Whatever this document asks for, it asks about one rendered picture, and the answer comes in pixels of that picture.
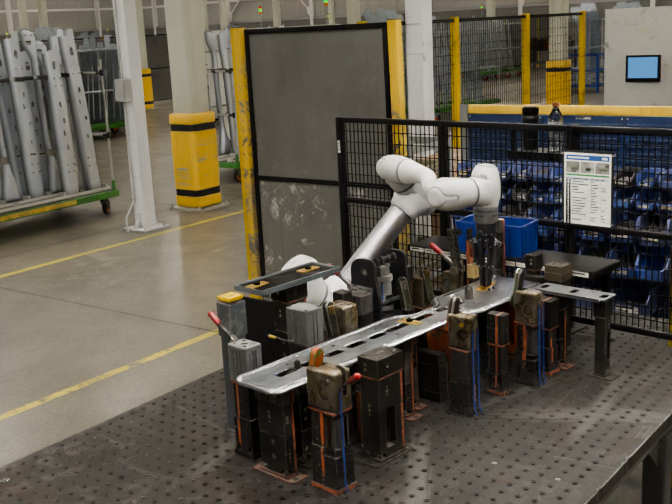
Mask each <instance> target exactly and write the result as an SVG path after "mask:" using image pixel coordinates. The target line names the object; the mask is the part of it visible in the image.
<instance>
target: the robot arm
mask: <svg viewBox="0 0 672 504"><path fill-rule="evenodd" d="M376 171H377V173H378V175H379V176H380V177H381V178H382V179H385V181H386V183H387V184H388V185H389V186H390V187H391V188H392V189H393V190H394V195H393V198H392V200H391V206H390V208H389V209H388V210H387V212H386V213H385V214H384V215H383V217H382V218H381V219H380V221H379V222H378V223H377V225H376V226H375V227H374V229H373V230H372V231H371V232H370V234H369V235H368V236H367V238H366V239H365V240H364V242H363V243H362V244H361V245H360V247H359V248H358V249H357V251H356V252H355V253H354V255H353V256H352V257H351V259H350V260H349V261H348V262H347V264H346V265H345V266H344V268H343V269H342V270H341V272H340V273H341V275H342V277H343V278H344V279H345V280H346V281H347V282H348V283H349V284H351V264H352V262H353V261H354V260H355V259H358V258H367V259H371V260H373V259H374V258H378V257H380V256H382V254H383V252H384V251H385V250H387V249H388V248H389V247H390V246H391V245H392V243H393V242H394V241H395V239H396V238H397V237H398V235H399V234H400V233H401V231H402V230H403V229H404V227H405V226H406V225H407V224H408V222H409V221H410V220H414V219H416V218H417V217H419V216H426V215H430V214H431V213H433V212H434V211H435V210H436V209H437V210H441V211H453V210H460V209H464V208H467V207H471V206H473V214H474V221H475V222H476V223H475V224H476V236H475V237H474V238H471V239H470V243H471V245H472V252H473V259H474V264H475V265H477V266H478V267H479V275H480V286H482V285H483V283H485V286H486V287H488V286H490V285H492V276H493V268H494V267H497V266H498V263H499V256H500V249H501V246H502V244H503V242H502V241H498V240H497V237H496V222H497V221H498V209H499V208H498V204H499V200H500V191H501V187H500V177H499V172H498V169H497V167H496V166H494V165H492V164H486V163H485V164H477V165H476V166H475V167H474V169H473V171H472V175H471V177H470V178H465V179H464V178H458V177H455V178H444V177H443V178H439V179H437V178H436V175H435V173H434V172H433V171H432V170H430V169H429V168H427V167H424V166H422V165H420V164H418V163H417V162H415V161H413V160H411V159H408V158H406V157H403V156H399V155H387V156H384V157H382V158H381V159H380V160H379V161H378V162H377V165H376ZM477 242H478V243H479V248H478V243H477ZM494 243H495V244H494ZM493 244H494V246H495V247H494V253H493ZM485 250H486V252H487V265H488V267H487V268H486V266H485V265H486V264H485ZM308 262H317V261H316V260H315V259H313V258H311V257H309V256H306V255H298V256H296V257H294V258H292V259H290V260H289V261H288V262H287V263H286V264H285V266H284V267H283V268H282V270H285V269H288V268H292V267H295V266H298V265H302V264H305V263H308ZM317 263H318V262H317ZM282 270H281V271H282ZM307 289H308V297H307V298H306V299H307V303H309V304H313V305H318V306H321V307H322V304H323V303H324V302H325V301H332V302H333V292H334V291H337V290H340V289H345V290H348V289H347V285H346V284H345V283H344V282H343V281H342V280H341V279H340V278H339V277H338V276H337V277H336V276H335V275H334V276H330V277H329V278H328V279H326V280H325V281H324V280H323V278H319V279H316V280H312V281H309V282H307Z"/></svg>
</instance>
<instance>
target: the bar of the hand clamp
mask: <svg viewBox="0 0 672 504"><path fill-rule="evenodd" d="M446 234H447V236H448V242H449V249H450V256H451V263H452V267H453V266H455V267H457V269H458V266H459V267H460V270H459V271H458V274H459V273H463V267H462V261H461V254H460V247H459V240H458V236H461V235H462V230H461V229H460V228H458V229H457V228H450V229H447V231H446ZM458 274H457V275H458Z"/></svg>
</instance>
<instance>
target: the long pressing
mask: <svg viewBox="0 0 672 504"><path fill-rule="evenodd" d="M492 281H493V282H496V284H494V285H493V286H494V288H495V289H492V287H493V286H491V287H490V290H489V291H488V289H487V290H485V291H477V290H476V289H477V288H478V287H480V280H479V281H476V282H473V283H471V284H468V285H470V286H472V288H473V299H464V290H465V287H466V286H467V285H466V286H463V287H460V288H458V289H455V290H453V291H450V292H448V293H445V294H442V295H440V296H437V297H435V298H434V299H433V305H434V306H432V307H430V308H427V309H425V310H422V311H420V312H417V313H415V314H410V315H395V316H390V317H387V318H384V319H382V320H379V321H377V322H374V323H372V324H369V325H366V326H364V327H361V328H359V329H356V330H354V331H351V332H348V333H346V334H343V335H341V336H338V337H336V338H333V339H330V340H328V341H325V342H323V343H320V344H318V345H315V346H312V347H310V348H307V349H305V350H302V351H300V352H297V353H294V354H292V355H289V356H287V357H284V358H282V359H279V360H277V361H274V362H271V363H269V364H266V365H264V366H261V367H259V368H256V369H253V370H251V371H248V372H246V373H243V374H241V375H239V376H238V377H237V384H238V385H240V386H243V387H246V388H249V389H252V390H255V391H258V392H261V393H264V394H268V395H280V394H284V393H287V392H289V391H291V390H294V389H296V388H298V387H301V386H303V385H305V384H307V374H306V368H307V367H308V366H307V367H303V366H301V367H302V368H299V369H295V368H294V361H295V360H300V362H301V365H302V364H305V363H307V362H309V357H310V351H311V350H312V348H313V347H316V346H317V347H319V348H321V349H322V350H323V351H324V355H327V354H329V353H332V352H334V351H338V350H339V351H343V352H341V353H339V354H337V355H334V356H332V357H325V356H324V357H323V361H326V362H330V363H333V364H337V365H341V366H344V367H348V366H350V365H352V364H355V363H357V356H358V355H361V354H363V353H365V352H368V351H370V350H373V349H375V348H377V347H380V346H382V345H385V346H389V347H395V346H397V345H399V344H402V343H404V342H406V341H409V340H411V339H413V338H416V337H418V336H420V335H423V334H425V333H427V332H430V331H432V330H434V329H437V328H439V327H441V326H444V325H445V323H446V316H447V310H448V302H449V298H450V296H451V295H452V294H456V295H458V296H459V297H460V298H461V301H460V303H462V304H460V307H459V308H460V309H459V311H463V312H468V313H473V314H477V313H482V312H486V311H488V310H490V309H493V308H495V307H497V306H500V305H502V304H504V303H507V302H509V301H510V298H511V293H512V288H513V282H514V278H510V277H504V276H500V275H493V276H492ZM539 285H541V283H539V282H534V281H528V280H524V284H523V288H529V289H533V288H534V287H537V286H539ZM441 308H447V310H444V311H442V312H437V311H436V310H438V309H441ZM426 314H432V316H430V317H427V318H425V319H422V320H420V321H421V322H422V323H421V324H419V325H411V324H407V325H408V326H405V327H403V328H400V329H398V330H395V331H393V332H385V331H386V330H389V329H391V328H394V327H396V326H399V325H401V324H406V323H402V322H397V320H399V319H402V318H409V317H410V318H413V320H414V319H416V318H419V317H421V316H423V315H426ZM379 333H383V334H386V335H383V336H381V337H378V338H376V339H368V338H369V337H372V336H374V335H376V334H379ZM357 342H364V343H363V344H361V345H359V346H356V347H354V348H348V347H347V346H349V345H352V344H354V343H357ZM286 364H288V365H286ZM290 369H293V370H296V371H295V372H292V373H290V374H288V375H285V376H283V377H277V376H275V375H277V374H280V373H282V372H285V371H287V370H290Z"/></svg>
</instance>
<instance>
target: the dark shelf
mask: <svg viewBox="0 0 672 504"><path fill-rule="evenodd" d="M430 243H434V244H436V245H437V246H438V247H439V248H440V249H441V250H442V252H443V253H445V254H446V255H447V256H448V257H451V256H450V249H449V242H448V237H447V236H440V235H436V236H433V237H430V238H427V239H424V240H420V241H417V242H414V243H411V244H408V251H412V252H418V253H425V254H431V255H438V254H437V253H436V252H435V251H434V250H432V249H431V248H430V247H429V246H430V245H429V244H430ZM534 252H536V253H542V254H543V267H542V269H541V272H544V271H545V264H547V263H550V262H552V261H562V262H569V263H572V277H579V278H585V279H591V280H593V279H595V278H597V277H599V276H602V275H604V274H606V273H608V272H611V271H613V270H615V269H618V268H620V260H614V259H607V258H599V257H592V256H585V255H578V254H570V253H563V252H556V251H549V250H541V249H538V250H536V251H534ZM460 254H461V259H463V260H466V252H461V251H460ZM438 256H440V255H438ZM505 266H508V267H514V268H521V269H525V257H523V258H517V257H508V256H505Z"/></svg>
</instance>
